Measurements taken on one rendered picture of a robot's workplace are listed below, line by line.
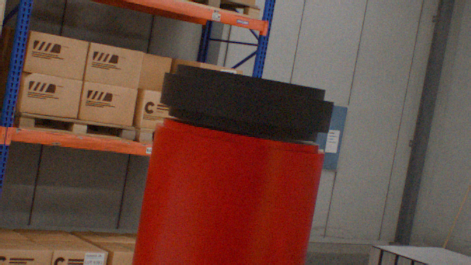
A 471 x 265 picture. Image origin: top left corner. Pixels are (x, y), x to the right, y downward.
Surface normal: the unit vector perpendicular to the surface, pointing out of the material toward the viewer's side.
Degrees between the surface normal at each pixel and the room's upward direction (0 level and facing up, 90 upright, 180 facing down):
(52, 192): 90
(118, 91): 88
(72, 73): 90
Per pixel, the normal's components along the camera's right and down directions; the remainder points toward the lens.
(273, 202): 0.44, 0.12
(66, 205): 0.62, 0.15
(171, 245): -0.55, -0.05
